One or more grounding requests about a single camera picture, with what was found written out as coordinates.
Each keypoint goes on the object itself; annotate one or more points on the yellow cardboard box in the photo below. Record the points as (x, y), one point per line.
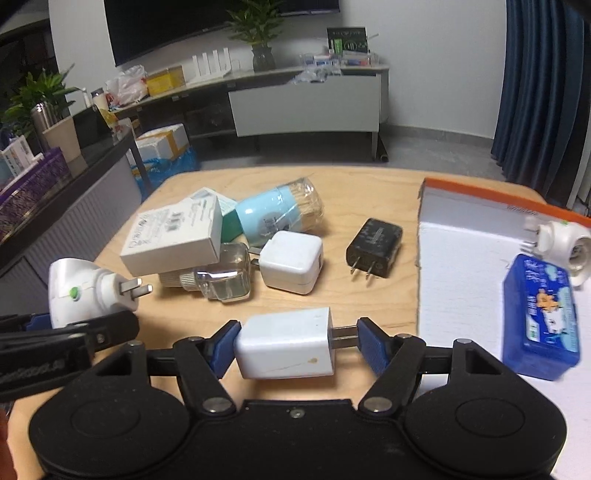
(164, 81)

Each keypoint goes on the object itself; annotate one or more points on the white plug-in heater green dot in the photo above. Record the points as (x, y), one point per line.
(74, 290)

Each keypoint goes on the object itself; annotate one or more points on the black plug charger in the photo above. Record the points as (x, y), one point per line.
(375, 247)

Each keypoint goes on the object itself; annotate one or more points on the clear plastic organizer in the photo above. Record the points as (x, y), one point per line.
(341, 59)

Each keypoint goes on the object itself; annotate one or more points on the white rectangular plug charger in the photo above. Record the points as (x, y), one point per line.
(281, 344)

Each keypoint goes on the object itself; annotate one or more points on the grey and white media cabinet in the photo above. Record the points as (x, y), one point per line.
(304, 106)

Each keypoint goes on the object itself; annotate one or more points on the purple patterned box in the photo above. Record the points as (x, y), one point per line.
(32, 194)

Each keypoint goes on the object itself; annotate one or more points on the black square box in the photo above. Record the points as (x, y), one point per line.
(92, 127)

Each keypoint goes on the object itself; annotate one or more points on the white cube plug charger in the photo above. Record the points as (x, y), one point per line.
(288, 263)

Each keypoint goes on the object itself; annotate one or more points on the white router with antennas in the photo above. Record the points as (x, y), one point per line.
(210, 67)

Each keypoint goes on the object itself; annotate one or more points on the white box with green side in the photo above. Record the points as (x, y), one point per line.
(231, 221)

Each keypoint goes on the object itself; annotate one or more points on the dark green printed box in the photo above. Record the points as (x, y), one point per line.
(347, 39)

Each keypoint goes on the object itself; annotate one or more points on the steel thermos bottle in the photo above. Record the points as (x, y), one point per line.
(40, 120)

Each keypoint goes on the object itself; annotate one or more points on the white box with yellow tape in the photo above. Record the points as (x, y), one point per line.
(161, 143)

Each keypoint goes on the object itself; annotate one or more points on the green plant in dark vase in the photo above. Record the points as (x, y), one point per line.
(258, 32)

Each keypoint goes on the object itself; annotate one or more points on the black glass-top counter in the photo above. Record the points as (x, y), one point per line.
(83, 198)

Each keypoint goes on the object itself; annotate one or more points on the clear crumpled plastic bag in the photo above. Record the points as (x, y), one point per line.
(314, 76)

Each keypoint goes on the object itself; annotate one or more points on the dark blue curtain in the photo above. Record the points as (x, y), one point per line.
(540, 92)

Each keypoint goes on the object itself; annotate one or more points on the light blue toothpick jar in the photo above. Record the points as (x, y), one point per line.
(272, 214)

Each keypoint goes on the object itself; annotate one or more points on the white bandage box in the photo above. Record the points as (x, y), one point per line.
(173, 235)

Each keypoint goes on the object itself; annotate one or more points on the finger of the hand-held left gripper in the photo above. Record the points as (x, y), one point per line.
(37, 322)
(113, 330)

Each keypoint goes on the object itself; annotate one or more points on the black wall television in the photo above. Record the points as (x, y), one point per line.
(184, 23)

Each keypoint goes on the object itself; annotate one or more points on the small white bottle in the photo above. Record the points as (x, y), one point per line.
(87, 98)

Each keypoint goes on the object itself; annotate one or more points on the green plant in beige pot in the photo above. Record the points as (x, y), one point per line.
(41, 92)

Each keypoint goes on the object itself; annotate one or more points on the white box with orange rim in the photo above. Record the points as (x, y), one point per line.
(461, 277)

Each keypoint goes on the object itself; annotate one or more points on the white plastic bag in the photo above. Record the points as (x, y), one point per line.
(127, 85)

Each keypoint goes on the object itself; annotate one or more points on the blue printed tin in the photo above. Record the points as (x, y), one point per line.
(540, 318)

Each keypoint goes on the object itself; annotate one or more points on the white plug-in heater open socket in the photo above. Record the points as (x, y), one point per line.
(565, 240)

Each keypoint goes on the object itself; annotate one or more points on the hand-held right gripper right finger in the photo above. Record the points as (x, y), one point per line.
(374, 346)

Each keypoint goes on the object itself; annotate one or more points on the clear liquid refill bottle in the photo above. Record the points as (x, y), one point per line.
(221, 277)

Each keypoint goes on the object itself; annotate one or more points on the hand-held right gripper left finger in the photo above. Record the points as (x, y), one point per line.
(224, 347)

